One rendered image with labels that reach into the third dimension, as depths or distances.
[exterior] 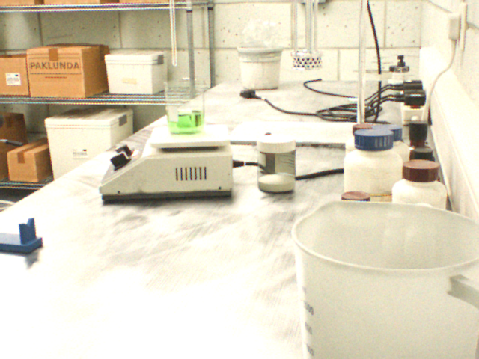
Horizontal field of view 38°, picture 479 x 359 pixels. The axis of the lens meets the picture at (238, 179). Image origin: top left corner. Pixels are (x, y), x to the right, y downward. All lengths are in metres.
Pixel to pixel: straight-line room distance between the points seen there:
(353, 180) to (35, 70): 2.73
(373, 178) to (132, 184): 0.37
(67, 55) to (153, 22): 0.52
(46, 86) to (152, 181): 2.44
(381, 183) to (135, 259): 0.31
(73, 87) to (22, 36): 0.67
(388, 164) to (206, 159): 0.30
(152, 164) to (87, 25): 2.78
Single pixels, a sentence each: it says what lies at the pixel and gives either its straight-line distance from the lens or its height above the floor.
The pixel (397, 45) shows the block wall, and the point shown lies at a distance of 3.45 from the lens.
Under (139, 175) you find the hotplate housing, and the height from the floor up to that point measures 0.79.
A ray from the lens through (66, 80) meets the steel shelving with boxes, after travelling 3.39.
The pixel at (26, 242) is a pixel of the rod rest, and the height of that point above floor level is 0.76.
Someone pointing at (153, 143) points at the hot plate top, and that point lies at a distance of 1.02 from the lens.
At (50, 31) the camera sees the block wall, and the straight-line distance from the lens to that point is 3.87.
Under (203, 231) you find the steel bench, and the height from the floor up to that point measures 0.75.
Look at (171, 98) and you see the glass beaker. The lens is 1.04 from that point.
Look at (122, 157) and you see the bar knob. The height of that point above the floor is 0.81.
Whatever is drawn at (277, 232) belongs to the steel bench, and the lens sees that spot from 0.89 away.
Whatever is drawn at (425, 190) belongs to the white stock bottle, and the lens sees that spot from 0.78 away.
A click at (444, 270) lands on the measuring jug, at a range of 0.41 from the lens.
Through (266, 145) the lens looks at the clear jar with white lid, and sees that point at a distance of 1.03.
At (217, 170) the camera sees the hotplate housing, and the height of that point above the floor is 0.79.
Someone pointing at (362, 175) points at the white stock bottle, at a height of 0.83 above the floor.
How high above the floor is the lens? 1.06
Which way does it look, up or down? 16 degrees down
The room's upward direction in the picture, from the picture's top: 1 degrees counter-clockwise
